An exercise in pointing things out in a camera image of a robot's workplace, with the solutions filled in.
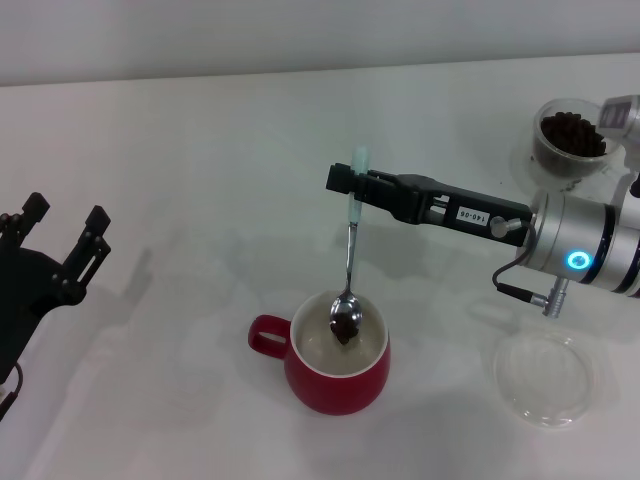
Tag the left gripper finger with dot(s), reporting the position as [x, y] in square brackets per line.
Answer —
[86, 255]
[35, 206]

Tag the clear glass saucer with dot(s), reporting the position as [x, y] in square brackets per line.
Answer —
[522, 170]

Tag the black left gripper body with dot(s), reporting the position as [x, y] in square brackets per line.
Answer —
[25, 290]

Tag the coffee bean pile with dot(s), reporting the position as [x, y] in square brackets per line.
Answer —
[570, 135]

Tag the clear glass cup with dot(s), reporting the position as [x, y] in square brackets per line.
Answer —
[540, 145]

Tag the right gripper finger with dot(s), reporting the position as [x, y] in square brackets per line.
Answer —
[340, 177]
[380, 202]

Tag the clear shallow glass dish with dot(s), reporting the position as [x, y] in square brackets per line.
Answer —
[545, 380]

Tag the red ceramic mug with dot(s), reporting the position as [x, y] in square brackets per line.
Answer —
[340, 390]

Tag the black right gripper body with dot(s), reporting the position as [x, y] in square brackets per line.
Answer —
[450, 207]

